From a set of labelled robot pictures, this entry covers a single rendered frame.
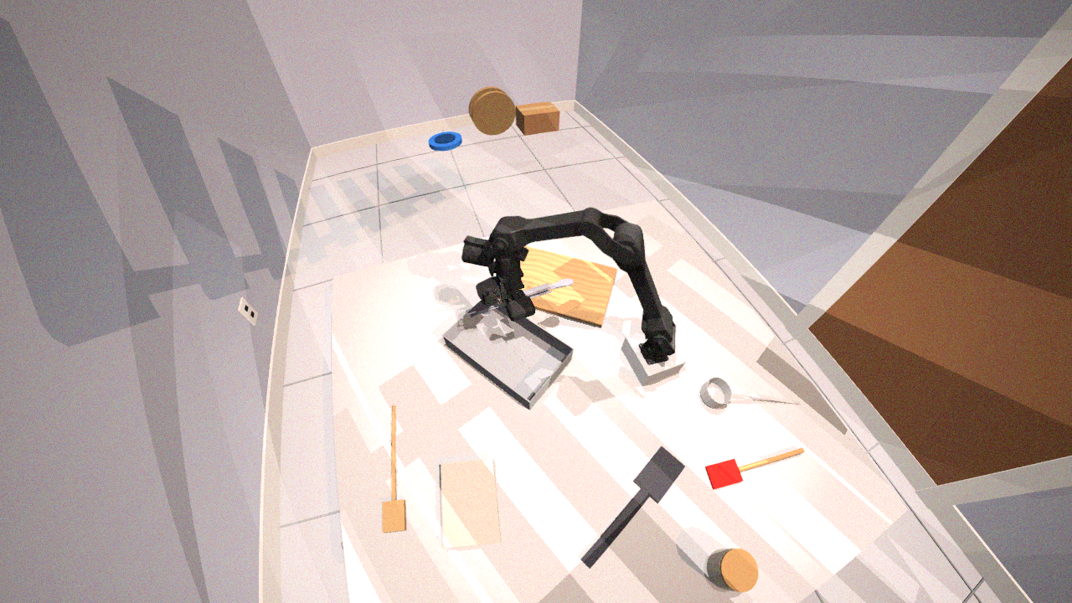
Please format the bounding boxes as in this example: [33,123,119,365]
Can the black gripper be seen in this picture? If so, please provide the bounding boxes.
[487,260,535,322]

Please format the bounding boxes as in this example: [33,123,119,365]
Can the orange flat paddle with long handle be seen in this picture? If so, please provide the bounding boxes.
[382,405,407,533]

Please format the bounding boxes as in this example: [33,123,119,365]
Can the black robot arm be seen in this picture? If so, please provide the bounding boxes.
[461,208,676,365]

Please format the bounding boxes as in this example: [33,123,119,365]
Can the light wooden board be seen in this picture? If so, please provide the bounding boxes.
[520,245,617,327]
[441,458,502,549]

